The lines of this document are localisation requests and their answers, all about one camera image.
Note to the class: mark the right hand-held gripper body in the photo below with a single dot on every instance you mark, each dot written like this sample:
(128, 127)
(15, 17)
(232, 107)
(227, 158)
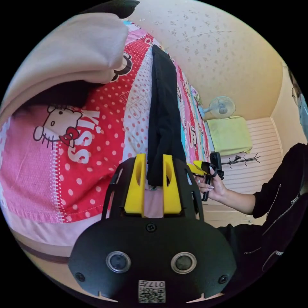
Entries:
(206, 166)

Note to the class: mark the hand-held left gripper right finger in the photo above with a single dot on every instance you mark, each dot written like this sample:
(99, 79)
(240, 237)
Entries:
(171, 192)

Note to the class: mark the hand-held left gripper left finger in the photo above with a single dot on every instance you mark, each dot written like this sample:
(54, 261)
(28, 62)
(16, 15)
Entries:
(134, 190)

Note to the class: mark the black pants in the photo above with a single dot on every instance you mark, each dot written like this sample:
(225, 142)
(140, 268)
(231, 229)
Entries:
(163, 108)

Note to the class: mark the person's right forearm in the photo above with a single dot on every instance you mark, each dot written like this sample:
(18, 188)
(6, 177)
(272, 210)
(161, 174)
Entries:
(239, 202)

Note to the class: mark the person's right hand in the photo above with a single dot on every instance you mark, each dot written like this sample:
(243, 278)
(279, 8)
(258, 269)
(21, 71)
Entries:
(216, 187)

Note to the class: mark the black coat rack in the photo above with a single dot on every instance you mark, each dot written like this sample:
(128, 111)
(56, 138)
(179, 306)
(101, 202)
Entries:
(243, 160)

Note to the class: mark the yellow-green cloth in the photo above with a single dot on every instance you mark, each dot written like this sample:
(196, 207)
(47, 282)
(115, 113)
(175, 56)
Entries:
(228, 136)

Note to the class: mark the bed with printed sheet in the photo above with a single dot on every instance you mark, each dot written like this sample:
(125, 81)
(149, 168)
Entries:
(91, 154)

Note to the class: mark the pale blue fan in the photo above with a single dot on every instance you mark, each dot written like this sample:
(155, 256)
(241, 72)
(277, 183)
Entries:
(220, 107)

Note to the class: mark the person's body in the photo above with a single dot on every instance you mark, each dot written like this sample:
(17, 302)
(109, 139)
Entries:
(272, 228)

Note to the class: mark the pile of clothes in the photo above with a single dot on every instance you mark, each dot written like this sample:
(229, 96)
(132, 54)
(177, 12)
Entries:
(72, 55)

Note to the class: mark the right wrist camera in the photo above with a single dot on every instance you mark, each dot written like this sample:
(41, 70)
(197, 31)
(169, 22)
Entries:
(215, 160)

